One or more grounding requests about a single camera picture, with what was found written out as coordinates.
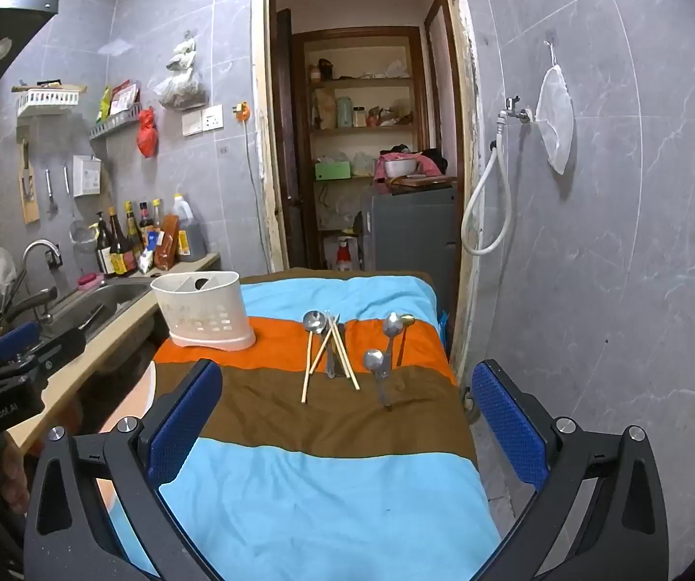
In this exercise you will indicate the worn pale door frame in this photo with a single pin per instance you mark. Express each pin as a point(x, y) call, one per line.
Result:
point(467, 133)

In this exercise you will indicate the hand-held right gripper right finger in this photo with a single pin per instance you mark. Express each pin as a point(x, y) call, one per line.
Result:
point(511, 429)

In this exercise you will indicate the pink sponge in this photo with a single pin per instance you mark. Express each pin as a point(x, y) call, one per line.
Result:
point(90, 280)

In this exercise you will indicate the metal wall tap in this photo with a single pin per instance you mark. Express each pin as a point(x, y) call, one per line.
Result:
point(520, 112)

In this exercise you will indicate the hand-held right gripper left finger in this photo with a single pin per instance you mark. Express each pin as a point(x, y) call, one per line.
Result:
point(184, 417)

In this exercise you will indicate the clear bag with dark contents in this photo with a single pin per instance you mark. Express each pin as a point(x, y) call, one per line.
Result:
point(183, 94)

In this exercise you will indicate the steel fork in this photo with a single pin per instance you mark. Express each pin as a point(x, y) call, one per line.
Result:
point(340, 356)

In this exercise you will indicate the green box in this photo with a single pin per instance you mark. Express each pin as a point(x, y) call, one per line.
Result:
point(332, 169)

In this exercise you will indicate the small white plastic bag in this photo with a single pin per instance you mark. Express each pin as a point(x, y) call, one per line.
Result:
point(182, 57)

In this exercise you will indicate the white mesh bag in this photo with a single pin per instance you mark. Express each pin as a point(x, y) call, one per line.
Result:
point(556, 118)

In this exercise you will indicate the steel kitchen sink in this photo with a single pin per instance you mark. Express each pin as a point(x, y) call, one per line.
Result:
point(102, 299)

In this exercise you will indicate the orange seasoning packet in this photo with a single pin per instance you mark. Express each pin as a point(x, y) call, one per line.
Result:
point(168, 243)

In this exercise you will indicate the teal jar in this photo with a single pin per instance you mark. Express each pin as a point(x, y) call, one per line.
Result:
point(344, 113)

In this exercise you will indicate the white wall box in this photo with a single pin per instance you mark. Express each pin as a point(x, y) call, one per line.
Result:
point(86, 175)

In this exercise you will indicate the steel bowl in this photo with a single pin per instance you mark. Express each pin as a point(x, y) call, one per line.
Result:
point(401, 166)

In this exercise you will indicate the small metal kitchen tool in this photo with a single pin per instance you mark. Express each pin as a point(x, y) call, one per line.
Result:
point(50, 193)

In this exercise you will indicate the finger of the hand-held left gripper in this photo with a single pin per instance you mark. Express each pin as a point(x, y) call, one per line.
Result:
point(16, 337)
point(57, 348)

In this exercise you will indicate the red packet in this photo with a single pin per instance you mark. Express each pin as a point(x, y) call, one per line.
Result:
point(123, 95)

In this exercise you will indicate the white wall basket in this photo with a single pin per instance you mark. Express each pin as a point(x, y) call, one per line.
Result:
point(48, 101)

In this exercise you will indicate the metal sink faucet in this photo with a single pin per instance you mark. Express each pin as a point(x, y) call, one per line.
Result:
point(38, 248)

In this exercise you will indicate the metal mesh strainer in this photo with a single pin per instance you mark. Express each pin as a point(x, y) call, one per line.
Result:
point(82, 237)

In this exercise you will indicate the white wall socket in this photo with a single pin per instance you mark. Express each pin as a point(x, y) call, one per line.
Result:
point(213, 117)

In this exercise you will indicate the dark wooden door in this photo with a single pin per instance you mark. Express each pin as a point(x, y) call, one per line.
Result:
point(284, 163)

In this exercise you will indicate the pink cloth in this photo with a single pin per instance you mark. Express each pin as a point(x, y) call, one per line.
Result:
point(429, 160)

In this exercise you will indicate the brown paper bag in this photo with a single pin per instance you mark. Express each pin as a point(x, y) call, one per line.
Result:
point(323, 108)

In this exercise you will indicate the narrow wooden cutting board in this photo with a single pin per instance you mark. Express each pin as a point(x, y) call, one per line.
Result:
point(28, 187)

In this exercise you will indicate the white plastic utensil holder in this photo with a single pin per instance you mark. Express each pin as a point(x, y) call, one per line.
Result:
point(202, 314)

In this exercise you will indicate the large oil jug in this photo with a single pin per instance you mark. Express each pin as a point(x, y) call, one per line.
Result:
point(189, 229)

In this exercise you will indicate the white wall switch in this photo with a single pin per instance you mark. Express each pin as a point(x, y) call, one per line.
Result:
point(192, 123)

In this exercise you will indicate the orange plug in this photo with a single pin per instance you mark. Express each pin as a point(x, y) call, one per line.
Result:
point(240, 112)

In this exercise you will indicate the blue white packet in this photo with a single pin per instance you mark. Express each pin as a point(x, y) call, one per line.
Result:
point(149, 252)

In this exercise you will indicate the beige kitchen counter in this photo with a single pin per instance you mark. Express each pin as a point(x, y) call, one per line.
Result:
point(117, 327)

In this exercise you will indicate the steel spoon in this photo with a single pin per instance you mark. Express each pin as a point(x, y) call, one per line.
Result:
point(313, 319)
point(375, 360)
point(391, 325)

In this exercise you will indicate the yellow packet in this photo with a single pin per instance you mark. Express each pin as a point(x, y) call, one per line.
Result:
point(104, 103)

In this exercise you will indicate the clear jar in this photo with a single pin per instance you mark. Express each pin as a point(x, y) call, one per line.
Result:
point(359, 117)

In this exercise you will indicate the wide wooden cutting board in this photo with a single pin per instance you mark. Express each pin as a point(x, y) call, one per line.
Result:
point(423, 181)

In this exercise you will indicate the red plastic bag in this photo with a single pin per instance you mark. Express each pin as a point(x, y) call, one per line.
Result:
point(148, 132)

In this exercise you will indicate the striped blue orange brown blanket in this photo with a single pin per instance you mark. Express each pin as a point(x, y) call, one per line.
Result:
point(323, 496)

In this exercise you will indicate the grey appliance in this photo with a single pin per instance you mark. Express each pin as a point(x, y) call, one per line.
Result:
point(411, 236)

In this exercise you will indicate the metal wall rack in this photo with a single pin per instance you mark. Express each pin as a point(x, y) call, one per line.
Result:
point(114, 123)

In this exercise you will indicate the wooden shelf unit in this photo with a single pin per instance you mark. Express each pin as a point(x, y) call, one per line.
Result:
point(359, 129)

